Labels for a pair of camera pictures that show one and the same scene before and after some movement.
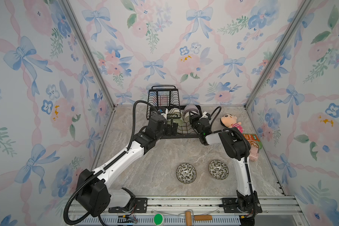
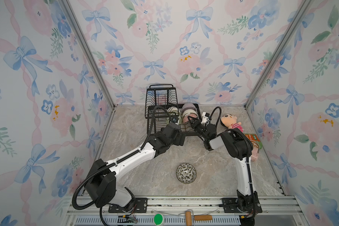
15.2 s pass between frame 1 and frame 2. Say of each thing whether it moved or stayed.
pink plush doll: stayed
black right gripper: stayed
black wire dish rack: stayed
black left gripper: moved
